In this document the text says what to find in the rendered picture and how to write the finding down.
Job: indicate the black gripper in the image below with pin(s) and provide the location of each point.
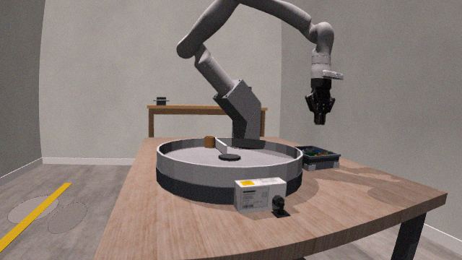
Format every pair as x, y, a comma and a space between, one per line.
321, 94

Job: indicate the bronze metal sleeve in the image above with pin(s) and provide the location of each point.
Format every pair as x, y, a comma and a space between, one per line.
209, 141

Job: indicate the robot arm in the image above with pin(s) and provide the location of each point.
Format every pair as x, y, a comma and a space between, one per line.
220, 11

